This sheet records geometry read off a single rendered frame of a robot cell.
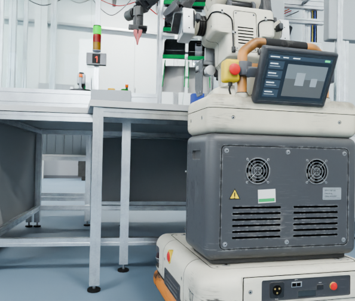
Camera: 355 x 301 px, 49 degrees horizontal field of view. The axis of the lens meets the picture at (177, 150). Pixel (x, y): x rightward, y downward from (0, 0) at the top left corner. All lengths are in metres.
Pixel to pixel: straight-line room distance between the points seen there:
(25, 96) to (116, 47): 9.10
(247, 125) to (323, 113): 0.28
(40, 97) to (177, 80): 0.78
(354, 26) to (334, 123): 2.20
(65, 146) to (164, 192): 1.15
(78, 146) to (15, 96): 2.04
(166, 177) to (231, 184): 2.67
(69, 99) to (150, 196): 1.90
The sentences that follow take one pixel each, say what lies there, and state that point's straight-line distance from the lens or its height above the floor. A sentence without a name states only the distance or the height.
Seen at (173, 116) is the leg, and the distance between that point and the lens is 1.85.
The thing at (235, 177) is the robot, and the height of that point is 0.55.
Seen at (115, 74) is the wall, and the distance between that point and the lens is 11.07.
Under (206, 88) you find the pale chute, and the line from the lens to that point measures 2.35.
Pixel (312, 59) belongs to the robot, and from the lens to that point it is 1.29.
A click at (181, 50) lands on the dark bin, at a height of 1.30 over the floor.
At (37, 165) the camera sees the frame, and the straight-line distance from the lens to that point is 3.50.
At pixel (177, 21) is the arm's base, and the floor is 1.18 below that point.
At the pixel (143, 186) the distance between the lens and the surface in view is 3.85.
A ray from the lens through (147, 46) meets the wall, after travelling 11.40.
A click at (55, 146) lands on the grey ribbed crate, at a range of 4.23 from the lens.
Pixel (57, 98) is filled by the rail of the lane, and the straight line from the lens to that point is 2.20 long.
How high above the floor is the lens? 0.61
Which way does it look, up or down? 1 degrees up
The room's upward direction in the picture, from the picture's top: 1 degrees clockwise
